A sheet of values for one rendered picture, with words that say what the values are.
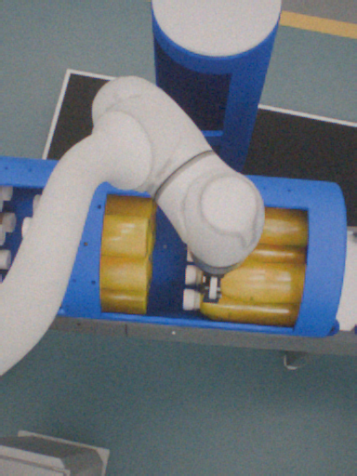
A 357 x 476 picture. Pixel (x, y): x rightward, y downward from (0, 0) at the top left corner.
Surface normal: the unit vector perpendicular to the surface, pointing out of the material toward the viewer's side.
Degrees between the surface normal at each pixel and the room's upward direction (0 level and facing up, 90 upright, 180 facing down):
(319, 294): 40
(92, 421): 0
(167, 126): 29
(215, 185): 5
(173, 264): 0
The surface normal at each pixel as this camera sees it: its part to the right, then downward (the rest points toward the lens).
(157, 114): 0.39, -0.53
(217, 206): -0.08, -0.14
